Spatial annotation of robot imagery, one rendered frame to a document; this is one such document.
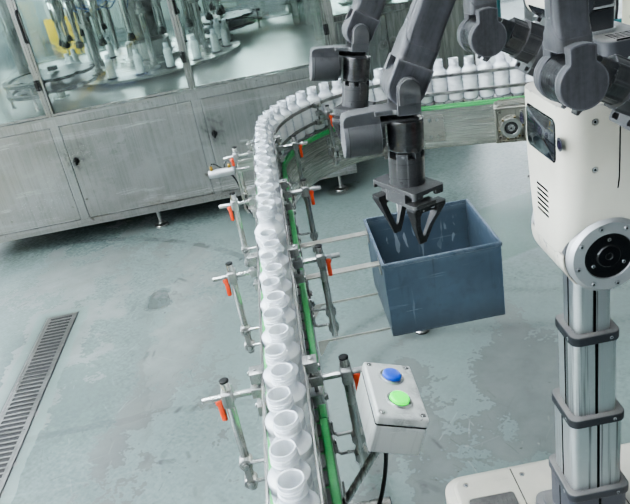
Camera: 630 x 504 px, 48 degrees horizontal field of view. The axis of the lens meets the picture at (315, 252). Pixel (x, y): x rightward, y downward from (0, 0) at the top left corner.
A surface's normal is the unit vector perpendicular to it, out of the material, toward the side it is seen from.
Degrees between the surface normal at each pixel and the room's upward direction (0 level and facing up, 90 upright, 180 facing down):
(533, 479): 0
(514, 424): 0
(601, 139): 90
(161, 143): 90
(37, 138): 90
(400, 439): 90
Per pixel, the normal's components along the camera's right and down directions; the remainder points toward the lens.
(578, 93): 0.10, 0.40
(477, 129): -0.22, 0.47
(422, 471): -0.17, -0.88
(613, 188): 0.12, 0.58
